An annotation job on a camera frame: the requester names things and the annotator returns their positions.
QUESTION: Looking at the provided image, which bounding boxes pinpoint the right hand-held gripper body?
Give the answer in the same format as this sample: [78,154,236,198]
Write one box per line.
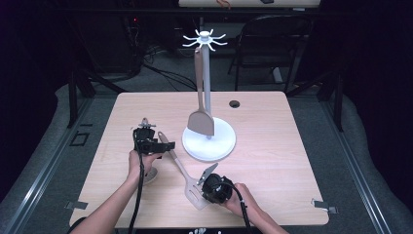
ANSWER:
[195,162,234,205]

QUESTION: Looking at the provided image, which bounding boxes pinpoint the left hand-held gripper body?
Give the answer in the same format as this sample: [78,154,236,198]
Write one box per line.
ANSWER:
[131,117,163,156]

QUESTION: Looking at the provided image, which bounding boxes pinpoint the beige slotted spatula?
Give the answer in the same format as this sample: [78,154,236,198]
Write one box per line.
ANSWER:
[157,131,212,212]

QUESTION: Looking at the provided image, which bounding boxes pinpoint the beige solid spatula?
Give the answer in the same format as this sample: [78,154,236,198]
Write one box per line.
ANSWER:
[186,47,216,137]

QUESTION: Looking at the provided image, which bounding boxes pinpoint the white utensil rack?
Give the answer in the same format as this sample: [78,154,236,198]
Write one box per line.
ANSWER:
[180,28,238,163]

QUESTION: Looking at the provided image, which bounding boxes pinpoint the person's left hand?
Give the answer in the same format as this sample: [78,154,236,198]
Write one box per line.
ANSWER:
[128,149,163,183]

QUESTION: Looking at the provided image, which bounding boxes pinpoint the person's right hand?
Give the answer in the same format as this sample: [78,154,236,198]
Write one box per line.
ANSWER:
[223,182,258,218]

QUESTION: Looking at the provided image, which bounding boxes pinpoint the person's dark printed clothing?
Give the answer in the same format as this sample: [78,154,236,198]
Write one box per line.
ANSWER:
[134,227,274,234]

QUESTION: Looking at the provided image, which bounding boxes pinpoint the black metal stand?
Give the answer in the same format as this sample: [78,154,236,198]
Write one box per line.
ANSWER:
[285,69,345,133]
[66,69,126,130]

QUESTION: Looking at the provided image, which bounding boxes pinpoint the black folding chair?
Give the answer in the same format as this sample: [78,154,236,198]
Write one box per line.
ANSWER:
[227,14,315,94]

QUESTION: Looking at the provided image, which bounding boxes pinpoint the left hand-held gripper black cable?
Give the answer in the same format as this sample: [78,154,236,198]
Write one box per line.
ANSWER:
[128,128,146,234]

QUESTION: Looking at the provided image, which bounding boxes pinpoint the hand-held gripper black cable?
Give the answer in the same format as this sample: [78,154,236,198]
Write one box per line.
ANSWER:
[210,180,252,234]
[128,128,146,234]

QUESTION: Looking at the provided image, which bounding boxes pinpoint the right hand-held gripper black cable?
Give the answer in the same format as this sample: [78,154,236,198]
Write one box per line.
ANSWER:
[210,180,252,234]

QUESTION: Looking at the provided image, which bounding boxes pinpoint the black floor cables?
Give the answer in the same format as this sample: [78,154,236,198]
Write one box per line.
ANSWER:
[142,62,196,92]

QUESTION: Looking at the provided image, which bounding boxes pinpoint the metal table corner bracket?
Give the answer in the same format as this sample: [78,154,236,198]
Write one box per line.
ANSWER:
[311,198,339,215]
[64,200,90,211]

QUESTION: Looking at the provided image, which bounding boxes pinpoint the aluminium floor rail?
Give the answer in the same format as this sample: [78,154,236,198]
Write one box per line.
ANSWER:
[319,97,394,234]
[2,97,95,234]

